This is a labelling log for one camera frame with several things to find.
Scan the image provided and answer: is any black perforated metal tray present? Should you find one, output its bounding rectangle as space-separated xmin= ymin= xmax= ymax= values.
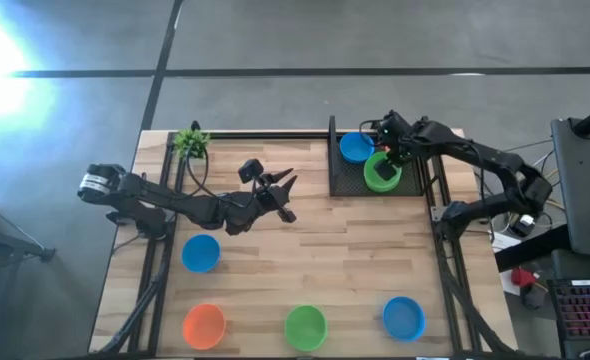
xmin=327 ymin=114 xmax=434 ymax=198

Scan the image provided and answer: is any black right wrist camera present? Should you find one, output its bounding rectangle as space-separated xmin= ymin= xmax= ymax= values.
xmin=374 ymin=109 xmax=410 ymax=136

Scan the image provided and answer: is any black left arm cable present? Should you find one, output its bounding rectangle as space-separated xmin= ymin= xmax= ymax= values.
xmin=184 ymin=144 xmax=256 ymax=209

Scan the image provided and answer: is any laptop with backlit keyboard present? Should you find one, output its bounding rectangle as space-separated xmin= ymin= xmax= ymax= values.
xmin=547 ymin=277 xmax=590 ymax=359

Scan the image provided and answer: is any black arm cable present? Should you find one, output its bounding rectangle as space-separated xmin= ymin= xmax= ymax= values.
xmin=184 ymin=144 xmax=256 ymax=209
xmin=358 ymin=118 xmax=386 ymax=135

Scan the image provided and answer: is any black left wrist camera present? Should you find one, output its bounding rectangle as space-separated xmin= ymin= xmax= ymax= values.
xmin=238 ymin=158 xmax=265 ymax=184

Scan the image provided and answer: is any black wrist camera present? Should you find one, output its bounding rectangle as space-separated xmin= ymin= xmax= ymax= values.
xmin=238 ymin=158 xmax=265 ymax=184
xmin=374 ymin=109 xmax=410 ymax=136

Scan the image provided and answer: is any small red object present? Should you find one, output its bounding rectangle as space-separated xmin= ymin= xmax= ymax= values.
xmin=510 ymin=267 xmax=539 ymax=289

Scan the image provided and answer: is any black metal table frame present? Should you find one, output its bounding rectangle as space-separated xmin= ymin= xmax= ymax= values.
xmin=94 ymin=115 xmax=516 ymax=357

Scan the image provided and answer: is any white cable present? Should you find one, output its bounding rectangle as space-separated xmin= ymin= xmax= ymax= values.
xmin=532 ymin=149 xmax=554 ymax=169

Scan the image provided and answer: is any small green artificial plant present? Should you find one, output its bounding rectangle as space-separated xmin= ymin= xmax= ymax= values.
xmin=172 ymin=127 xmax=212 ymax=160

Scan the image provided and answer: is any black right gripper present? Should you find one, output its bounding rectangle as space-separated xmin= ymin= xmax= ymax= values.
xmin=374 ymin=119 xmax=436 ymax=182

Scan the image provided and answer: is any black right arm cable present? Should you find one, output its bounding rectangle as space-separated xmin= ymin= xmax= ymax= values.
xmin=358 ymin=118 xmax=386 ymax=135

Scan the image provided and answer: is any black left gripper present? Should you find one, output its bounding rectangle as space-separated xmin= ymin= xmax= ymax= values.
xmin=222 ymin=168 xmax=299 ymax=236

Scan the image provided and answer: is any blue plastic mini bowl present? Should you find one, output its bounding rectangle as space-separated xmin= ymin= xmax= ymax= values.
xmin=382 ymin=295 xmax=427 ymax=343
xmin=181 ymin=233 xmax=222 ymax=274
xmin=338 ymin=131 xmax=376 ymax=165

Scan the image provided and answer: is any white paper sheet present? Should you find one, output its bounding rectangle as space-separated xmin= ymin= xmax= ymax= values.
xmin=489 ymin=232 xmax=524 ymax=254

